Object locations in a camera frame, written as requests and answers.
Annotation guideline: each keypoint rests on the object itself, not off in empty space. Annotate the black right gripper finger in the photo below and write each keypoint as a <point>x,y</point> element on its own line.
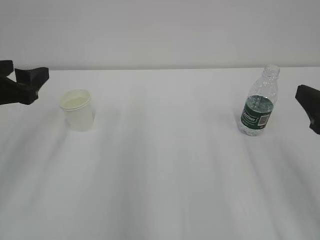
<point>309,99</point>

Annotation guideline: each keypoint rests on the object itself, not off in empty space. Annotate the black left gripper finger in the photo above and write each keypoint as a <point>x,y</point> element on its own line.
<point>26,87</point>
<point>6,68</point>

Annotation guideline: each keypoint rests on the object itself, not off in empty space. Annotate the clear bottle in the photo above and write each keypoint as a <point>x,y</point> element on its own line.
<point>260,102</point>

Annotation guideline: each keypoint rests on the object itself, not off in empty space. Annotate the white paper cup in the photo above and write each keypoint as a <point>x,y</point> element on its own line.
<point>76,105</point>

